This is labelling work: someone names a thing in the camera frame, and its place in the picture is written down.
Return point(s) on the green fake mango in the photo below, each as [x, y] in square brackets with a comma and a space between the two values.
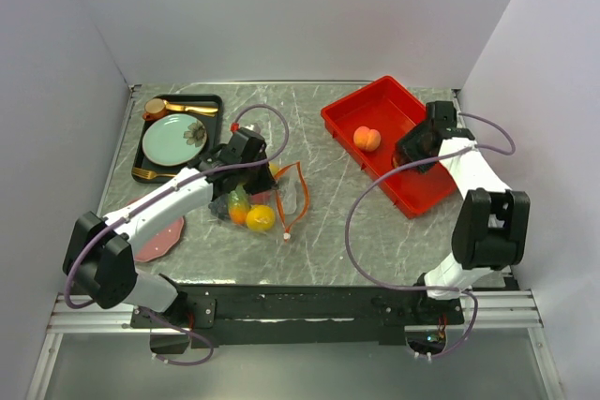
[238, 205]

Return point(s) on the small brown cup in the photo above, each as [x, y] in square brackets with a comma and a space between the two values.
[154, 109]

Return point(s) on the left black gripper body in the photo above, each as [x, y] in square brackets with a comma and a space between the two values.
[256, 178]

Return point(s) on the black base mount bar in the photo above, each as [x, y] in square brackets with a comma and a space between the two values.
[213, 316]

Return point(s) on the teal flower plate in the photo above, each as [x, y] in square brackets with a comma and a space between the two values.
[174, 139]

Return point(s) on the black serving tray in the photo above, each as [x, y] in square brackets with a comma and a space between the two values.
[212, 124]

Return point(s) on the fake orange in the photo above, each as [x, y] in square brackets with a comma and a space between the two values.
[260, 218]

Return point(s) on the gold spoon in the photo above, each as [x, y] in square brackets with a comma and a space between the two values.
[201, 110]

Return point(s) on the gold fork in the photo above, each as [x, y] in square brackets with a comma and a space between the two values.
[149, 174]

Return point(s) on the clear zip top bag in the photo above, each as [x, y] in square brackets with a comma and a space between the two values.
[290, 200]

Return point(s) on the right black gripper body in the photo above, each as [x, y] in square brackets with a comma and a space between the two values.
[412, 142]

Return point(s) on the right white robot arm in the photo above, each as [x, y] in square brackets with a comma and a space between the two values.
[491, 228]

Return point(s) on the fake peach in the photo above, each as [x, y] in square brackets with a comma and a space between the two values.
[366, 139]

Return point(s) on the yellow fake banana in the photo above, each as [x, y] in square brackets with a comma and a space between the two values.
[274, 169]

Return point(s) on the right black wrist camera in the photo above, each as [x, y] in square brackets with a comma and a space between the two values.
[441, 115]

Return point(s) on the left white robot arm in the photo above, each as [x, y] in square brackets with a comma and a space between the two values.
[101, 251]

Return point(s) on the dark fake grapes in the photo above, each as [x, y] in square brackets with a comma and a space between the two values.
[219, 210]

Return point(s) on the pink dotted plate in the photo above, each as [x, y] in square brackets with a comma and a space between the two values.
[159, 245]

